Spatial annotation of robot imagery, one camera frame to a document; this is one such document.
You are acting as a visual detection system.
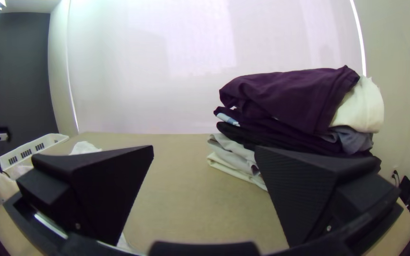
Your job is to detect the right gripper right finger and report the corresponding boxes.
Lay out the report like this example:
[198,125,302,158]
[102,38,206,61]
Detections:
[254,146,404,248]

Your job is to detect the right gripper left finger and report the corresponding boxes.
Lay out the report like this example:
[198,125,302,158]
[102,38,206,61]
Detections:
[15,145,155,247]

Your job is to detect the pile of folded clothes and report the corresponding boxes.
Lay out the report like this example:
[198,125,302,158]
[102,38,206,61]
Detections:
[206,65,385,192]

